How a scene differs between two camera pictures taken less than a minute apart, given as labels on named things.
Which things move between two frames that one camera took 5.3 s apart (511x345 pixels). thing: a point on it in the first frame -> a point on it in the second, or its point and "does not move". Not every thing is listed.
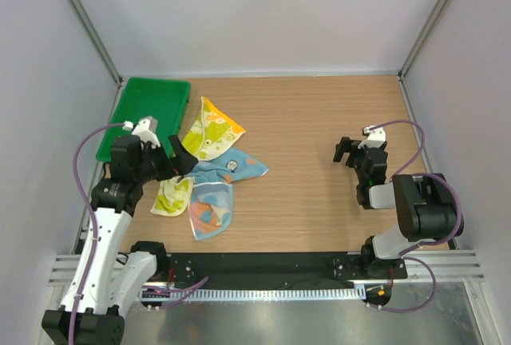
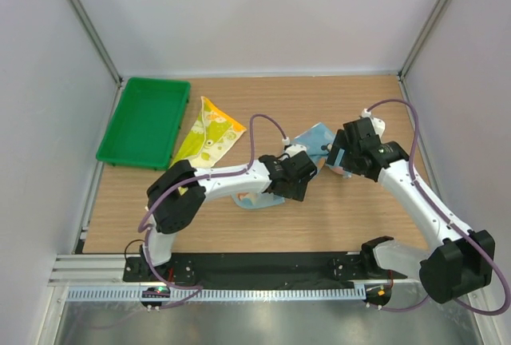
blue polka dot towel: (211, 198) -> (316, 141)
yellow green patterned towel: (209, 130) does not move
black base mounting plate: (263, 271) does not move
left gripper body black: (156, 165) -> (296, 191)
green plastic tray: (167, 100) does not move
